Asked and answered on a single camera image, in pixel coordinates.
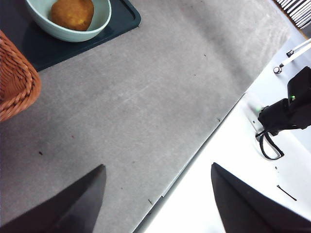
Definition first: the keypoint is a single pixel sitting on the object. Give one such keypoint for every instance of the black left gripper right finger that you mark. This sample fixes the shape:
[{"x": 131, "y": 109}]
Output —
[{"x": 243, "y": 208}]

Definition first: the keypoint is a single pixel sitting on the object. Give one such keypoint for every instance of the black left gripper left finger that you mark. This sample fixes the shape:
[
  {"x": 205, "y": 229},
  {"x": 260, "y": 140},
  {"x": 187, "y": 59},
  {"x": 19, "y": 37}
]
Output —
[{"x": 73, "y": 208}]

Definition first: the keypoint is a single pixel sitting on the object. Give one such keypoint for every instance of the teal ribbed bowl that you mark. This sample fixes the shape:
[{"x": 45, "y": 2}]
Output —
[{"x": 97, "y": 26}]

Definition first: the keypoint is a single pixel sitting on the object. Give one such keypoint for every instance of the orange brown round fruit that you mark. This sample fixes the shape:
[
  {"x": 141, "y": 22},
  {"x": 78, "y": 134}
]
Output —
[{"x": 73, "y": 14}]

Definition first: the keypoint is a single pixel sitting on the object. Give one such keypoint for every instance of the brown wicker basket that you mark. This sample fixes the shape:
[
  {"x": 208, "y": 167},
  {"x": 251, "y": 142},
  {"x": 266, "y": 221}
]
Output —
[{"x": 17, "y": 80}]

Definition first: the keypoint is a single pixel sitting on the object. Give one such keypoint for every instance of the black rectangular tray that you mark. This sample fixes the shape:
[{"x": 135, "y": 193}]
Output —
[{"x": 121, "y": 14}]

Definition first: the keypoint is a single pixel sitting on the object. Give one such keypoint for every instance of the white ribbed panel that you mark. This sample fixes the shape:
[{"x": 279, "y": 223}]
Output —
[{"x": 296, "y": 9}]

